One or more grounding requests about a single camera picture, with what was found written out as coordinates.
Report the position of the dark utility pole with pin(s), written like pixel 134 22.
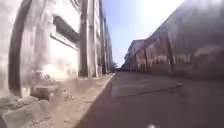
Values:
pixel 102 43

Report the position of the sandy dirt strip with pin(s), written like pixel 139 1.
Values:
pixel 80 96

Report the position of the pale weathered building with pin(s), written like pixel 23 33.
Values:
pixel 63 56

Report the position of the grey asphalt alley road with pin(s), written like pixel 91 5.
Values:
pixel 150 106

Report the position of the pile of stone rubble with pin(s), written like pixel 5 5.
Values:
pixel 23 110

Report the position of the long weathered wall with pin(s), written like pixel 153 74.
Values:
pixel 193 50

